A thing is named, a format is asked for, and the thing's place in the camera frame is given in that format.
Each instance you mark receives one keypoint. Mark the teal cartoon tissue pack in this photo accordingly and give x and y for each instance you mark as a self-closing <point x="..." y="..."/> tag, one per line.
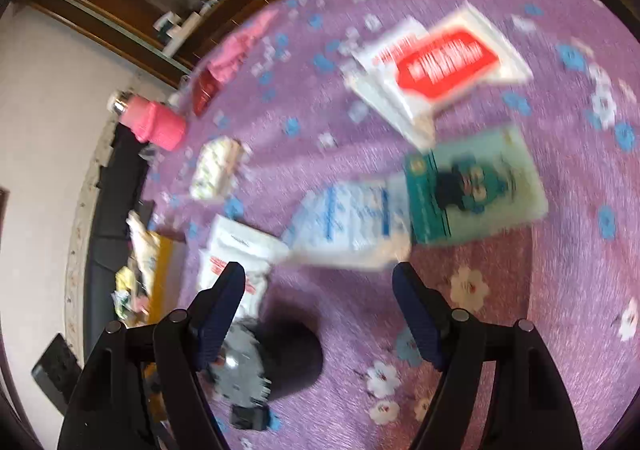
<point x="473" y="187"/>

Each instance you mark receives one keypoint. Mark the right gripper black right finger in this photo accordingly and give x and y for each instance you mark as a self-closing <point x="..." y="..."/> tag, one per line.
<point x="426" y="313"/>

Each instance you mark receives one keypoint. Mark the white packet with red text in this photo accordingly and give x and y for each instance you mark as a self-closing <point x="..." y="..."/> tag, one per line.
<point x="374" y="81"/>

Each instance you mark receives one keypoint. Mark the white packet with red label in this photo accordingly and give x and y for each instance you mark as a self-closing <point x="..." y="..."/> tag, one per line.
<point x="464" y="49"/>

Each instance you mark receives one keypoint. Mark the pink knitted bottle sleeve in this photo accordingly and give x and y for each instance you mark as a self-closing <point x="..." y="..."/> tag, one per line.
<point x="149" y="121"/>

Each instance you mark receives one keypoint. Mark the white and blue wipes packet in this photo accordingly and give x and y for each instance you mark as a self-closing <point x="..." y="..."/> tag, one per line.
<point x="354" y="225"/>

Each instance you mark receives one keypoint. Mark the white paper envelope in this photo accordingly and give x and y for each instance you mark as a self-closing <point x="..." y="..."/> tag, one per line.
<point x="255" y="251"/>

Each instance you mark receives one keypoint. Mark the red satin pouch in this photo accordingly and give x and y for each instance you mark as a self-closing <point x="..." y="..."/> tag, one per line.
<point x="205" y="88"/>

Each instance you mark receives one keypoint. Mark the pink cloth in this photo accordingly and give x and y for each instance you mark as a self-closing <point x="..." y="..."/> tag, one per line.
<point x="229" y="55"/>

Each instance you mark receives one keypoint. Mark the lemon print tissue pack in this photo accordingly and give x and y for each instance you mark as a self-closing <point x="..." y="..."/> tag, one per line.
<point x="215" y="170"/>

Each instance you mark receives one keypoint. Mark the black sofa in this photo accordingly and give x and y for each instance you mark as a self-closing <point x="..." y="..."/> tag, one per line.
<point x="119" y="186"/>

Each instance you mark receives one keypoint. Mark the purple floral tablecloth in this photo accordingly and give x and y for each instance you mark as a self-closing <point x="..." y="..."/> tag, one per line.
<point x="343" y="367"/>

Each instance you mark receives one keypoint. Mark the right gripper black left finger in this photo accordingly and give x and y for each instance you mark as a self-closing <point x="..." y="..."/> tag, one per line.
<point x="212" y="312"/>

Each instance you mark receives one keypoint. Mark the yellow storage box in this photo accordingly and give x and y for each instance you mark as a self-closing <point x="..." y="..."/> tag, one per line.
<point x="148" y="287"/>

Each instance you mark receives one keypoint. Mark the silver round metal disc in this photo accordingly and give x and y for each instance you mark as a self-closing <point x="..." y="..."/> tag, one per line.
<point x="238" y="372"/>

